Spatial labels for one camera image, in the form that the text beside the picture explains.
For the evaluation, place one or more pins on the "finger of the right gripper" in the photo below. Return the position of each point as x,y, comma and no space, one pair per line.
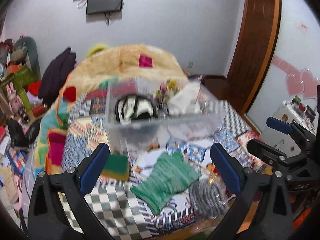
282,165
297,132

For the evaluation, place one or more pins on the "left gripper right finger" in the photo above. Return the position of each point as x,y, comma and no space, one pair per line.
273,218

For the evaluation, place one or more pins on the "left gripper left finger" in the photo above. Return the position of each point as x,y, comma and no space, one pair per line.
47,218

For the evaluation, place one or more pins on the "green knitted cloth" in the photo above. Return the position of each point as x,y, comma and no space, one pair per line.
171,175

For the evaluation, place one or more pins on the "white drawstring pouch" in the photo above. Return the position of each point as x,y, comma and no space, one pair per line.
185,101

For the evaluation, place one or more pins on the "floral patterned pouch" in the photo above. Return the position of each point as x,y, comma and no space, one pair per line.
167,90

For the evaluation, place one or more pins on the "white bag with black straps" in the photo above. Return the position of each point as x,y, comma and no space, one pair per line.
134,107

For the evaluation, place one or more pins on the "clear plastic storage box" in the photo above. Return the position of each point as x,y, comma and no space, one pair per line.
141,136

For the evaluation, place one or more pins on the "white cabinet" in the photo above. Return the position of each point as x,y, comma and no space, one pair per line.
276,133

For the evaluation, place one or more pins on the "green yellow sponge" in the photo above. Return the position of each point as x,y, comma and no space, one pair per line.
117,167

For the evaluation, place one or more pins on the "patchwork patterned tablecloth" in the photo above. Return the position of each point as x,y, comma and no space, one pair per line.
127,217

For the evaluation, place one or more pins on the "pink bunny plush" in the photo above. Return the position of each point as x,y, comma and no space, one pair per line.
15,102

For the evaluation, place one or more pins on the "green cardboard box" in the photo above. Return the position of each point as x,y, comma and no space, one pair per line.
20,79

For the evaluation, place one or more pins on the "dark purple jacket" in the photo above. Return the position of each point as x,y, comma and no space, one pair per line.
55,76

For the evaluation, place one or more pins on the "beige fluffy blanket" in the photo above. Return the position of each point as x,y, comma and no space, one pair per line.
123,62

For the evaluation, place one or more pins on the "grey green plush toy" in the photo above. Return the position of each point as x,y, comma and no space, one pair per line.
25,51

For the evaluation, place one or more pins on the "pink heart wall decoration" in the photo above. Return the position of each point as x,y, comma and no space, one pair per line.
298,82

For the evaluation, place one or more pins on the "small black wall monitor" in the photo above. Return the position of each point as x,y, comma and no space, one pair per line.
103,6

